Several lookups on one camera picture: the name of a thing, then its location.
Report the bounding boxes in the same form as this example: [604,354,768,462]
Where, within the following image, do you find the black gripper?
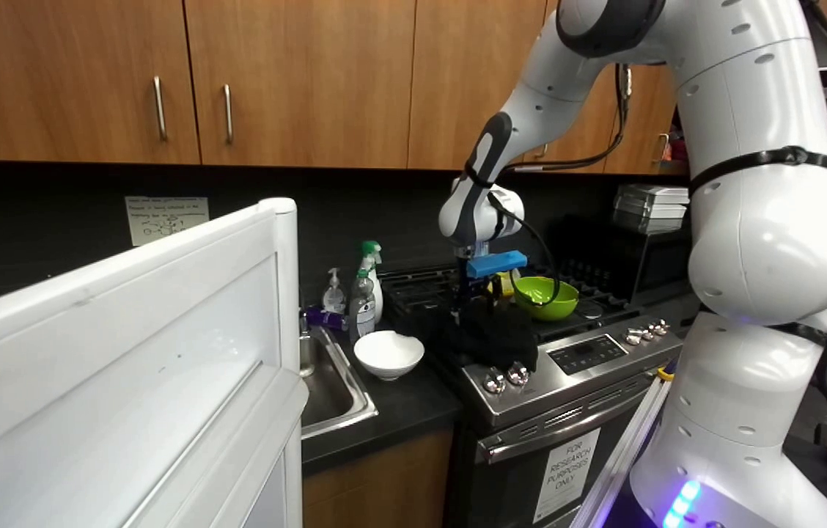
[452,254,525,333]

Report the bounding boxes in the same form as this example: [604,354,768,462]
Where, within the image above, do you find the green bowl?
[515,273,584,324]

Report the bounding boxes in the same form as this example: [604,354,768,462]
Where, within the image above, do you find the white bowl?
[353,329,430,385]

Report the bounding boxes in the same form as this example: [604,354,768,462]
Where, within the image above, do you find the spray bottle with green top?
[347,238,388,344]

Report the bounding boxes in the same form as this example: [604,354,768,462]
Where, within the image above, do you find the stainless steel stove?
[381,260,689,528]

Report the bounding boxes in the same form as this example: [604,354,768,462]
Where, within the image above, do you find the clear soap bottle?
[320,264,353,319]

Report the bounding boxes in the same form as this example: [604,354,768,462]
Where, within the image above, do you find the stainless steel sink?
[293,319,386,443]

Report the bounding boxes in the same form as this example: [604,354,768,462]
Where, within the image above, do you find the white stove label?
[528,424,604,528]

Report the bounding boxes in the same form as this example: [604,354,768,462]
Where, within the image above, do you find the wooden lower cabinet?
[301,421,459,528]

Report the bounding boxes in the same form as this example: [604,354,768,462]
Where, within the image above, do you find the white foreground panel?
[0,195,312,528]

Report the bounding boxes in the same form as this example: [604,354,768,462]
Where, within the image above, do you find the wooden upper cabinets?
[0,0,702,181]

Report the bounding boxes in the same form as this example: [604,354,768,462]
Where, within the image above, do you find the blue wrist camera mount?
[465,250,535,285]

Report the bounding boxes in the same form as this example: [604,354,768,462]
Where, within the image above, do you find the silver upper cabinet handle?
[147,72,170,143]
[218,80,237,150]

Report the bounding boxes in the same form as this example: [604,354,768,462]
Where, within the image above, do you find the white paper wall sign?
[122,192,215,250]

